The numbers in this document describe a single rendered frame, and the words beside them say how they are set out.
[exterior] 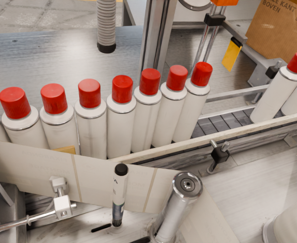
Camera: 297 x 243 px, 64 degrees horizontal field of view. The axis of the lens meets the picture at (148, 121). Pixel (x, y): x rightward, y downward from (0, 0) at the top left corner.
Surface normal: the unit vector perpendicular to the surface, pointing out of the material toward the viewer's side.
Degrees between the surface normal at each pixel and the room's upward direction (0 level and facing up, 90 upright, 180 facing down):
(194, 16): 45
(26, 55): 0
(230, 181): 0
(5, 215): 0
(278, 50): 90
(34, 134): 90
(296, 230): 93
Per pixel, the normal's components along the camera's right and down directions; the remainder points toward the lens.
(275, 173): 0.13, -0.66
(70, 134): 0.73, 0.56
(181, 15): 0.27, 0.04
